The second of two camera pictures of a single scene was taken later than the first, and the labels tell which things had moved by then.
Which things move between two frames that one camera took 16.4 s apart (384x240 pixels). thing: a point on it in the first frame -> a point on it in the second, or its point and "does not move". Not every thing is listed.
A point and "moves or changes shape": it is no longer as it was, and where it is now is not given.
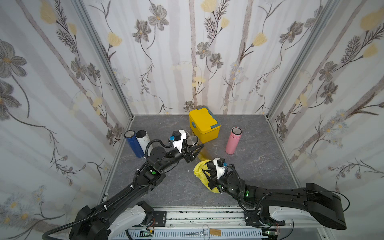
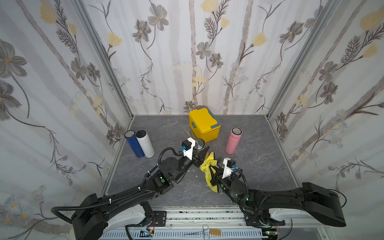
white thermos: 143,139 does not move
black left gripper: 188,156 -> 199,158
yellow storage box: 204,124 does not move
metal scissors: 205,228 does not move
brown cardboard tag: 215,232 does not move
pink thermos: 233,140 does not move
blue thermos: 131,136 does not move
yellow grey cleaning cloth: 200,174 moves or changes shape
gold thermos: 192,141 moves or changes shape
